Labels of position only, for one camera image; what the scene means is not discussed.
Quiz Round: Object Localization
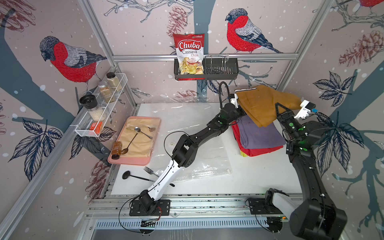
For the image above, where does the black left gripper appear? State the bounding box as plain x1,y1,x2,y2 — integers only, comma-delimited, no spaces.
225,103,251,126

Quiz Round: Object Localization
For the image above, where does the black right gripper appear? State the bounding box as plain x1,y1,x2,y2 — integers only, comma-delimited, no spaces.
275,103,302,144

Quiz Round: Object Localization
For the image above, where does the brown garment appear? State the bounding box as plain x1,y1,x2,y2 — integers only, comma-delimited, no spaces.
235,85,302,127

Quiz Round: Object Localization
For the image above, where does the purple grey garment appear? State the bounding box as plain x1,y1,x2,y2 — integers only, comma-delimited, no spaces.
237,116,286,149

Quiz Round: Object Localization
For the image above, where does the neon yellow garment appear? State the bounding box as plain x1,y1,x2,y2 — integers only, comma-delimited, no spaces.
240,151,248,157

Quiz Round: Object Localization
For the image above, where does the red garment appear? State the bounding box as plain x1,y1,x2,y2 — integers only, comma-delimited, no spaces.
232,125,283,157

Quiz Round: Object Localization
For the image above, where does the clear plastic vacuum bag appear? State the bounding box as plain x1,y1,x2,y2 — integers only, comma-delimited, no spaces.
138,103,233,183

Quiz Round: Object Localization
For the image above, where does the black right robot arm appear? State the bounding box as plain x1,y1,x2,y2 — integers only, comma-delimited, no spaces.
265,102,348,240

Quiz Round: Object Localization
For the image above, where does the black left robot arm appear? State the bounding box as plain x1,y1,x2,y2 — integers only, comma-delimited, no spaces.
138,103,246,214

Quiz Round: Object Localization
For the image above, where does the red Chuba cassava chips bag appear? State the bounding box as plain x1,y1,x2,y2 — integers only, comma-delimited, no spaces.
173,34,205,75

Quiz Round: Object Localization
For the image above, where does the pink tray with beige mat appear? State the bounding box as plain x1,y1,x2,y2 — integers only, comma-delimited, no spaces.
108,117,161,166

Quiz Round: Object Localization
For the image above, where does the metal spoon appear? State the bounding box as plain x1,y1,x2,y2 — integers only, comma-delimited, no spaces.
134,127,153,140

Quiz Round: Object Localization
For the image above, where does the black plastic fork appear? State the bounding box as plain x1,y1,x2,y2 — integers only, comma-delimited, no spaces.
144,167,175,187

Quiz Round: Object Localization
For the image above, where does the amber sauce bottle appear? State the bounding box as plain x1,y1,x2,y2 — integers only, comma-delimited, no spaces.
111,141,123,160

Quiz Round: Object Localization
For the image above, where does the yellow spice jar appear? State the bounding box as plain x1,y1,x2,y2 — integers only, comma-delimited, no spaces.
106,72,122,92

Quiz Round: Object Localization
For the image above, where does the black ladle spoon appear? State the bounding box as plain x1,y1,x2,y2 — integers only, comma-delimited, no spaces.
122,171,154,182

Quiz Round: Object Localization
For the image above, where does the brown spice jar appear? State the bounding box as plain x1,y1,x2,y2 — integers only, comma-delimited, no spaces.
98,81,116,103

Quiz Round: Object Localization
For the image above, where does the small red packet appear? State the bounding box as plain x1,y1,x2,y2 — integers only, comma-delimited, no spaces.
89,122,103,135

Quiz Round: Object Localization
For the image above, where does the black lid spice jar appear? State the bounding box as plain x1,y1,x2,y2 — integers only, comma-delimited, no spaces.
79,94,107,122

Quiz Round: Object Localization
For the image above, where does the clear acrylic spice shelf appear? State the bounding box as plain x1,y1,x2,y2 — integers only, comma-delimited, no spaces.
75,73,128,138

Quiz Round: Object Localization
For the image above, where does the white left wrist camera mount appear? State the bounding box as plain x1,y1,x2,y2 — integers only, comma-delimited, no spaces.
230,93,239,109

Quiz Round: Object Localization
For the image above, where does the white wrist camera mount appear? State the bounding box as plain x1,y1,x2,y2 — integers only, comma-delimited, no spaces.
294,100,318,120
230,93,239,109

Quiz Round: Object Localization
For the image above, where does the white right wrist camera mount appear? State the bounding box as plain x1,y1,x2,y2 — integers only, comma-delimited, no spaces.
294,100,318,120

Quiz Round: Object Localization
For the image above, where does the black corrugated cable hose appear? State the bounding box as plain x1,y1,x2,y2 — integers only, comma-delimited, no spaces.
218,80,231,109

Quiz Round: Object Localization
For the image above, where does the black wire wall basket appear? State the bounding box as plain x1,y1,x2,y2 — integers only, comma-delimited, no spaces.
174,56,239,81

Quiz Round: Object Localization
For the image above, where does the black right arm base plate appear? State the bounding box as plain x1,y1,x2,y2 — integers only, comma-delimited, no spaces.
246,198,282,215

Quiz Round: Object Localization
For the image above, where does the bronze long handled spoon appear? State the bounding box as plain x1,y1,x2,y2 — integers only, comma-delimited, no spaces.
121,133,138,155

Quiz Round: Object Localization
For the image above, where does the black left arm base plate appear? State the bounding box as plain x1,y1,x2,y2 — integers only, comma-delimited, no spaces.
129,200,171,217

